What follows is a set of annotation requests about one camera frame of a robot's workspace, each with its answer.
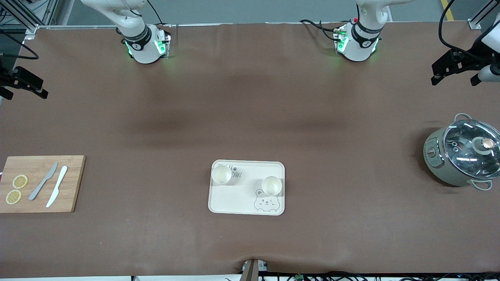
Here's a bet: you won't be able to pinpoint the cream bear print tray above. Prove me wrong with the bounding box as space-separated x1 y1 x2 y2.
208 160 286 216

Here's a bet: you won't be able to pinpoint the aluminium frame profile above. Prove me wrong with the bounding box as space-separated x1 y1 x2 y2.
468 0 500 30
0 0 60 36

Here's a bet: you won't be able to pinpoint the black left base cables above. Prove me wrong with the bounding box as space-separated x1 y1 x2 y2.
299 18 341 42

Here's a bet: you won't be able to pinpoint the grey-green electric cooking pot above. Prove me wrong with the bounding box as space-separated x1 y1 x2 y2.
423 113 500 191

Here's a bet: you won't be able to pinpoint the camera stand post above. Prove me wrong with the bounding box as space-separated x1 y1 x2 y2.
241 259 269 281

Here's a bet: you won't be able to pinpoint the bamboo cutting board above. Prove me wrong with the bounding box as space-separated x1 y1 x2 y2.
0 155 86 213

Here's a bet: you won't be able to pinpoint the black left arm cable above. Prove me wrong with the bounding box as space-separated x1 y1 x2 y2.
438 0 500 60

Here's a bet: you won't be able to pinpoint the white IKEA cup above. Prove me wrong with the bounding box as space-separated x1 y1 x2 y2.
261 175 283 196
211 164 233 185

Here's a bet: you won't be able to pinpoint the white plastic knife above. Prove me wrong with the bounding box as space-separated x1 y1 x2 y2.
46 166 68 208

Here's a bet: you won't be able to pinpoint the glass pot lid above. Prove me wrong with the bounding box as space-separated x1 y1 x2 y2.
443 119 500 180

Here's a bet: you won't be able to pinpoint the black right base cable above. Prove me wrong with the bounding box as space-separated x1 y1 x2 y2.
146 0 165 27

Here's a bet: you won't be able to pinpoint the grey plastic knife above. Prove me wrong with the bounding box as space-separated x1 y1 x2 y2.
29 162 59 201

